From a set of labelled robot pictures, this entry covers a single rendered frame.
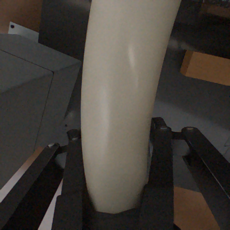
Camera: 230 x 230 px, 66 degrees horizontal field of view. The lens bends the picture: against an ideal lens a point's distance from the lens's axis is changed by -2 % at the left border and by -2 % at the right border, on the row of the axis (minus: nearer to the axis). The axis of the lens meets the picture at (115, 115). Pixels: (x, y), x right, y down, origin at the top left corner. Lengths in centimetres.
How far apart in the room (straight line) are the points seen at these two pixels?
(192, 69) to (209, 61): 8
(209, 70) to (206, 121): 35
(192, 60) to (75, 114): 73
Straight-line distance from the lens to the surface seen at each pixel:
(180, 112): 113
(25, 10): 120
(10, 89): 50
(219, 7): 47
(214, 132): 125
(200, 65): 96
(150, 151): 16
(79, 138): 16
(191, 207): 164
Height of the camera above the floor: 104
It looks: 67 degrees down
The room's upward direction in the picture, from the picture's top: 165 degrees counter-clockwise
